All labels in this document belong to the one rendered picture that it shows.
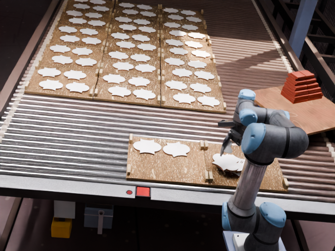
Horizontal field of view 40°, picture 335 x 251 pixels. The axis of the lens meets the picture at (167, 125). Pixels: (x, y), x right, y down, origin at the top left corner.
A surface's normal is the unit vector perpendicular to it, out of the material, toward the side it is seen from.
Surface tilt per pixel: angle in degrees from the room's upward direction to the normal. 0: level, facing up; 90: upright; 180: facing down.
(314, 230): 0
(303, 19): 90
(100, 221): 90
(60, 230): 90
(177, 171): 0
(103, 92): 0
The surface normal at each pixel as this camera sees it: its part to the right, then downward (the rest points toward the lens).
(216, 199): 0.13, -0.82
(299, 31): 0.02, 0.56
